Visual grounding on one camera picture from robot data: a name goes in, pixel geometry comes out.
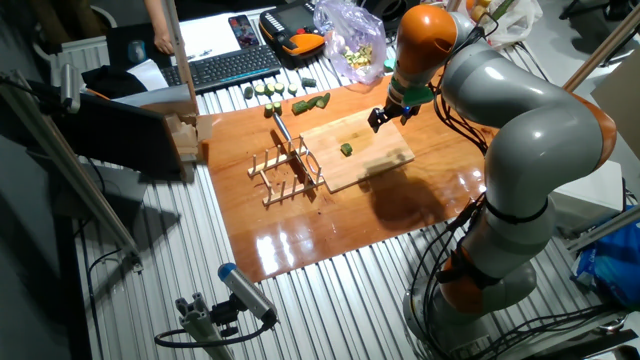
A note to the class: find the blue plastic bag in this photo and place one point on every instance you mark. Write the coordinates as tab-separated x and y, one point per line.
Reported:
610	260

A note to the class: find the steel cleaver knife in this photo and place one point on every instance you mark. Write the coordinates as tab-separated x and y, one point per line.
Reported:
283	128

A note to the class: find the halved cucumber piece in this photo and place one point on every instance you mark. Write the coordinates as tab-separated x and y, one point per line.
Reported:
323	100
312	102

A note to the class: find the person's forearm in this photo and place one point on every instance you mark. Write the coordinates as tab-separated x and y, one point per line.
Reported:
157	15

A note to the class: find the wooden dish rack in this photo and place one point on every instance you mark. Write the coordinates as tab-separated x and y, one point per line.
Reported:
280	196

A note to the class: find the black flat monitor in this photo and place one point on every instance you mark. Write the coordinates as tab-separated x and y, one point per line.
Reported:
120	135

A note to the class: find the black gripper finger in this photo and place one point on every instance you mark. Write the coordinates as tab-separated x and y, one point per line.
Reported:
376	120
410	119

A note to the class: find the clear plastic bag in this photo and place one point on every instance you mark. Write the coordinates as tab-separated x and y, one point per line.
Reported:
350	25

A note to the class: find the chopped cucumber scraps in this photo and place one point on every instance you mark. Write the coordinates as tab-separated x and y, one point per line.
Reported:
357	56

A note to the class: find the black round roll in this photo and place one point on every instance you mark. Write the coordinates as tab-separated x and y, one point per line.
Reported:
380	7

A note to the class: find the short cucumber slice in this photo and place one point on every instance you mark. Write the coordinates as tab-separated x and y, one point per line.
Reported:
279	87
292	89
269	89
259	89

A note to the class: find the short aluminium profile post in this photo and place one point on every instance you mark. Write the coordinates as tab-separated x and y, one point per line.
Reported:
200	330

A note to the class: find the white plastic bag with fruit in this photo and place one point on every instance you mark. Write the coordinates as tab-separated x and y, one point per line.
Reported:
520	20

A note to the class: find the large reddish wooden board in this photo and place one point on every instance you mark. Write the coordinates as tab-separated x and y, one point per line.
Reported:
300	235

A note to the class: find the white box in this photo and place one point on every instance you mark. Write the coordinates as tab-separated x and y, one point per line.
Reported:
595	195

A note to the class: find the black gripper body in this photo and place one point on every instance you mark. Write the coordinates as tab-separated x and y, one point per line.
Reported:
400	110

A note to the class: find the dark computer mouse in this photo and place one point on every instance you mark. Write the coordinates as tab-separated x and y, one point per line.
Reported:
136	51

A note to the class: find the person's hand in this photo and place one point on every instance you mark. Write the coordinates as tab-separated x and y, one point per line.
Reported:
164	44

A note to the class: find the brown cardboard sheet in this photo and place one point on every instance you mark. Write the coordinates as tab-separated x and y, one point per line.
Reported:
622	105

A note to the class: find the long bumpy cucumber chunk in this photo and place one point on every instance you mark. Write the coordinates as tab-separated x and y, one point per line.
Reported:
299	107

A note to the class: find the large white paper sheet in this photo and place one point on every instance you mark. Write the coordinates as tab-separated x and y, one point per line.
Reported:
210	35

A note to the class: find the white ribbed panel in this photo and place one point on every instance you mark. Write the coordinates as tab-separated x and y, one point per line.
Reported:
82	55

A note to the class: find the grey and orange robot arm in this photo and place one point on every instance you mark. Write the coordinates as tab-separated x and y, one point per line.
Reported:
540	140

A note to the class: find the silver camera with blue cap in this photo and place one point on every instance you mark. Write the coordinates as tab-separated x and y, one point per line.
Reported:
245	290

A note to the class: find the tan frame post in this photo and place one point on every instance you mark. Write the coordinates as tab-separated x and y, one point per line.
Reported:
600	50
180	55

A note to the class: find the grey paper sheet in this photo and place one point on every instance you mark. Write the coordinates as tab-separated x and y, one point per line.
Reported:
155	95

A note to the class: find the dark cucumber end piece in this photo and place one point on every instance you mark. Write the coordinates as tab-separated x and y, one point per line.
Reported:
248	92

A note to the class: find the black computer keyboard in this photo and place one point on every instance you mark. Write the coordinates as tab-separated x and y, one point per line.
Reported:
230	67

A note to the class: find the black cloth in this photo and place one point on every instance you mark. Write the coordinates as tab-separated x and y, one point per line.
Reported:
107	82

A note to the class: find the brown cardboard pieces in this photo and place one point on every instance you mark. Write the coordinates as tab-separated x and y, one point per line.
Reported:
184	135

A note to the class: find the light bamboo cutting board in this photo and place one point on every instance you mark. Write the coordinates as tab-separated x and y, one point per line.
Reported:
370	160

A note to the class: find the silver depth camera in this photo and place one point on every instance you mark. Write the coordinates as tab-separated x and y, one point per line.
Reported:
70	87

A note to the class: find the black orange teach pendant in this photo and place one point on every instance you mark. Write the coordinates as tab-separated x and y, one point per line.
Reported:
292	30

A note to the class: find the cucumber piece being chopped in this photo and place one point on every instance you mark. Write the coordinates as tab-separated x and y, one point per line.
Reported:
346	149

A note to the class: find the dark bumpy cucumber chunk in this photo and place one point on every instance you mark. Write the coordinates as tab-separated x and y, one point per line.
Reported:
308	82

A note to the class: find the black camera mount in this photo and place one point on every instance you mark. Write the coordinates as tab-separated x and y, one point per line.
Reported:
225	315

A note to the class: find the small white paper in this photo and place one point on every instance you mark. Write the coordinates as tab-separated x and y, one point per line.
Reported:
150	75

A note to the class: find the long aluminium profile bar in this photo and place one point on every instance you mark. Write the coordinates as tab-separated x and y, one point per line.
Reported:
65	165

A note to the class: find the black mouse pad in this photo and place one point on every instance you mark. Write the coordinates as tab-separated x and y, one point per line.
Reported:
116	40

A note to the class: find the upright cucumber stub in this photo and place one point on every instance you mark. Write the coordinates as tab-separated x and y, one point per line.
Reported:
268	110
277	108

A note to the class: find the aluminium profile rail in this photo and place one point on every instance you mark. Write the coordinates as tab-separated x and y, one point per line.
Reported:
605	227

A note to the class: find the black smartphone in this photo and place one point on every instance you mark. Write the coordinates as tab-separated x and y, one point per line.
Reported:
243	31

